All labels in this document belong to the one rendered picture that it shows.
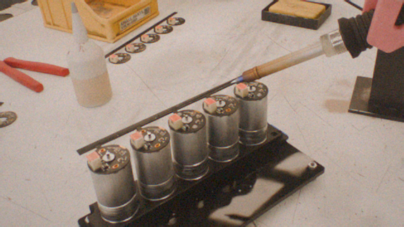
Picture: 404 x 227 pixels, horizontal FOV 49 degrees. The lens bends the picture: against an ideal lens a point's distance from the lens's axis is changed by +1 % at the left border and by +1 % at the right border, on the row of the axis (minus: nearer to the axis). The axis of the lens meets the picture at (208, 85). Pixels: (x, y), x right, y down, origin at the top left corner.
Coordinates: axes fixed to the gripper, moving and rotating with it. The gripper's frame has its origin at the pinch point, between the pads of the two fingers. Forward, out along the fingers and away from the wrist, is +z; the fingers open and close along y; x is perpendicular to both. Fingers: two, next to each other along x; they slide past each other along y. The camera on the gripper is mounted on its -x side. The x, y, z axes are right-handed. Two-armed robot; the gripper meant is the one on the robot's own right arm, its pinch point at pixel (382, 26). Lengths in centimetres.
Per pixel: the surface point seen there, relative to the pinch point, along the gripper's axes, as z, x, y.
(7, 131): 24.7, -19.8, -4.3
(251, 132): 11.6, -2.2, -1.5
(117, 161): 12.5, -10.1, 5.4
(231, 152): 12.7, -3.1, 0.3
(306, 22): 11.4, 3.7, -26.5
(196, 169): 13.6, -5.1, 2.3
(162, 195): 14.9, -6.6, 4.3
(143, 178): 14.1, -8.2, 4.4
